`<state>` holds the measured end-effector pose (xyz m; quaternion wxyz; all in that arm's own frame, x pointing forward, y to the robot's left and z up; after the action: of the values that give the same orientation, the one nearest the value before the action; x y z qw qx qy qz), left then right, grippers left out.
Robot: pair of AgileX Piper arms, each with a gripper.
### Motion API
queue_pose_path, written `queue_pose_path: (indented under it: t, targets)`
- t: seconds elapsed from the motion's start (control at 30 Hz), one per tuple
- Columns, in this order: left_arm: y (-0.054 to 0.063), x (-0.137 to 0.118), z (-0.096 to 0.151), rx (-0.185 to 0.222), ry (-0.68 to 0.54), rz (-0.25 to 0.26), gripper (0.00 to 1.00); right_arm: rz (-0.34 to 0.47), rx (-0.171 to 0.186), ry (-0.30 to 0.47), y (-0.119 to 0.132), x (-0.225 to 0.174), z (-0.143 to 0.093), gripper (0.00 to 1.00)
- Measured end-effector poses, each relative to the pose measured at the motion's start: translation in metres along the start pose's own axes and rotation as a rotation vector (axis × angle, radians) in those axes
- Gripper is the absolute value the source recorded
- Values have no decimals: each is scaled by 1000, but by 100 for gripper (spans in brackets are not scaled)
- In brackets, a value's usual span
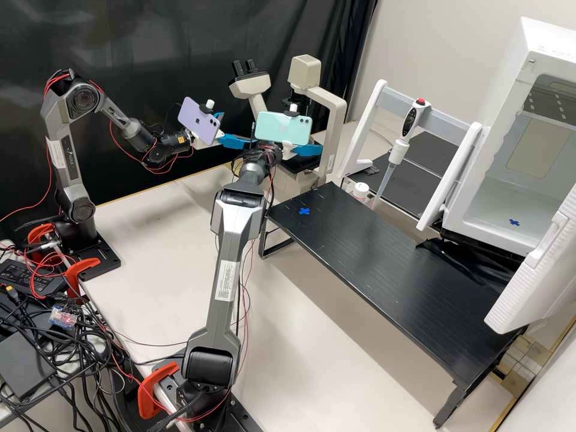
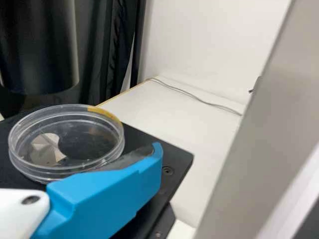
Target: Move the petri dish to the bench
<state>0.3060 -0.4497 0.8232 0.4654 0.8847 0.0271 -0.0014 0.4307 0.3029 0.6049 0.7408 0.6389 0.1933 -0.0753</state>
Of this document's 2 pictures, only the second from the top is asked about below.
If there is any petri dish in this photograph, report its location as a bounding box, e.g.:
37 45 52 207
7 104 125 185

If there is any grey cable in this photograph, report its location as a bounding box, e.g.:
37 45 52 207
148 77 243 116

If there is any cream microscope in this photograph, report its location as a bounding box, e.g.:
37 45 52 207
0 0 319 239

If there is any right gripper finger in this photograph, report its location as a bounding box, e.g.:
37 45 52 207
32 141 163 239

